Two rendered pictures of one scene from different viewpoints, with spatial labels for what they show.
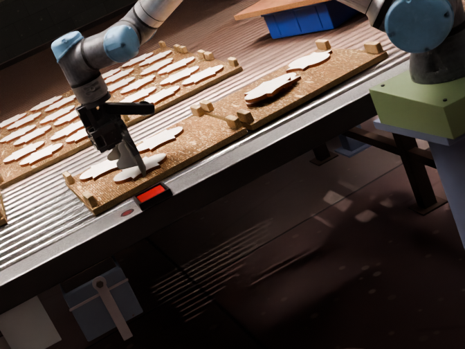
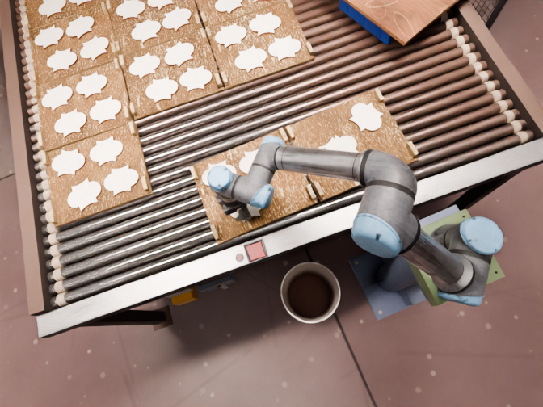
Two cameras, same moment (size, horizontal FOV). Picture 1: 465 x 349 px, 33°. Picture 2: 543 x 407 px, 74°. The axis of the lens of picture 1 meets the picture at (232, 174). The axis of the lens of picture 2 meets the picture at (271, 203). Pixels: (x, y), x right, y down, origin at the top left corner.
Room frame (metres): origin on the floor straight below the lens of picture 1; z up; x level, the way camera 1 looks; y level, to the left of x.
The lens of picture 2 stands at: (1.39, 0.02, 2.23)
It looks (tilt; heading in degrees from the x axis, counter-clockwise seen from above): 71 degrees down; 10
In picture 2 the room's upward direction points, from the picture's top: 18 degrees counter-clockwise
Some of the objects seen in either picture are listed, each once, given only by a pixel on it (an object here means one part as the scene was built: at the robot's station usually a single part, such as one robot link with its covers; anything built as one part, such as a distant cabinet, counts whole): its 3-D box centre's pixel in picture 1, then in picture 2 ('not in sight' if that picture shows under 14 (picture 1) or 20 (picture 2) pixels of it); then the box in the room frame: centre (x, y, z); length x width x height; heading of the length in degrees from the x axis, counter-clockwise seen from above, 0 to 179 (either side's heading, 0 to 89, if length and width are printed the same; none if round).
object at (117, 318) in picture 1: (102, 299); (216, 275); (1.61, 0.37, 0.77); 0.14 x 0.11 x 0.18; 102
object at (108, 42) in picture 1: (114, 44); (255, 187); (1.79, 0.12, 1.24); 0.11 x 0.11 x 0.08; 61
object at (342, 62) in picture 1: (290, 84); (349, 143); (2.04, -0.24, 0.93); 0.41 x 0.35 x 0.02; 106
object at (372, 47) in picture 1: (373, 47); (412, 149); (1.96, -0.46, 0.95); 0.06 x 0.02 x 0.03; 16
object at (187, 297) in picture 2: not in sight; (177, 291); (1.57, 0.55, 0.74); 0.09 x 0.08 x 0.24; 102
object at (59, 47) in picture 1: (76, 58); (223, 182); (1.82, 0.22, 1.24); 0.09 x 0.08 x 0.11; 61
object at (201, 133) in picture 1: (151, 158); (251, 184); (1.92, 0.17, 0.93); 0.41 x 0.35 x 0.02; 106
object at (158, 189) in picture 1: (152, 196); (255, 251); (1.66, 0.18, 0.92); 0.06 x 0.06 x 0.01; 12
